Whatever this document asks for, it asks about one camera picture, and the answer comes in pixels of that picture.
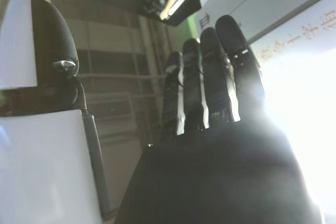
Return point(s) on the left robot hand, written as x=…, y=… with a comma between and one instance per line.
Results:
x=210, y=176

